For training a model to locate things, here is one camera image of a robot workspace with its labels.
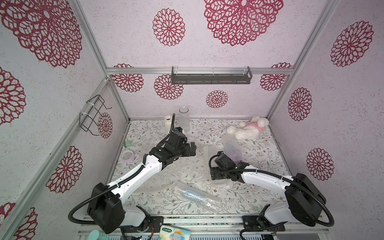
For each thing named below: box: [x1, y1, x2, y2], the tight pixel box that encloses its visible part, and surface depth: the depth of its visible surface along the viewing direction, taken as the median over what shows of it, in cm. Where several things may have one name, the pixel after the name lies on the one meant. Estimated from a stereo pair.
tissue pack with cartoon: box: [158, 225, 191, 240], surface depth 68 cm
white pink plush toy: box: [226, 116, 270, 140], surface depth 102 cm
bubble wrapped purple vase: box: [223, 125, 246, 165], surface depth 102 cm
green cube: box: [124, 140, 132, 148], surface depth 105 cm
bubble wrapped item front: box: [174, 182, 223, 213], surface depth 79 cm
